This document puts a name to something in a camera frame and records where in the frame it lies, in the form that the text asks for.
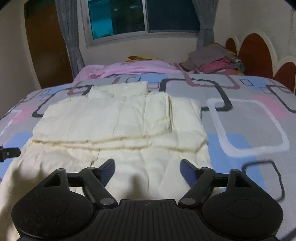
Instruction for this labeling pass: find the white puffy down jacket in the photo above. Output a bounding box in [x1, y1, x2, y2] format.
[1, 82, 211, 240]

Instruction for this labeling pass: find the stack of folded clothes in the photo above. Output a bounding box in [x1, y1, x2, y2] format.
[179, 44, 245, 75]

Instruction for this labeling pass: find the patterned grey blue pink bedspread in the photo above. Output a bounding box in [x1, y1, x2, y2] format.
[0, 72, 296, 209]

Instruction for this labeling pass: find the brown wooden door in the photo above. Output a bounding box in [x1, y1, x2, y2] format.
[24, 0, 73, 88]

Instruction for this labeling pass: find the pink blanket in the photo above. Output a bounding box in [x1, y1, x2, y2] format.
[73, 60, 181, 83]

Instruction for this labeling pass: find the yellow patterned pillow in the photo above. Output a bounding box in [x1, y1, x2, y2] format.
[126, 55, 162, 62]

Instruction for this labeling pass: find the red white scalloped headboard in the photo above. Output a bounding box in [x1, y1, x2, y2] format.
[225, 32, 295, 93]

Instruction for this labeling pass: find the grey left curtain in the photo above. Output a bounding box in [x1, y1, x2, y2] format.
[55, 0, 85, 78]

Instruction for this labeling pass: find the grey curtain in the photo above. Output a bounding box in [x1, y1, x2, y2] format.
[55, 0, 85, 78]
[192, 0, 219, 49]

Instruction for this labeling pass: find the grey right curtain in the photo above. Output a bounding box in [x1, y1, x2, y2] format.
[192, 0, 219, 49]

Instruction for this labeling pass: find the window with grey frame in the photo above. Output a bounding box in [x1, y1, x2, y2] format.
[80, 0, 200, 47]

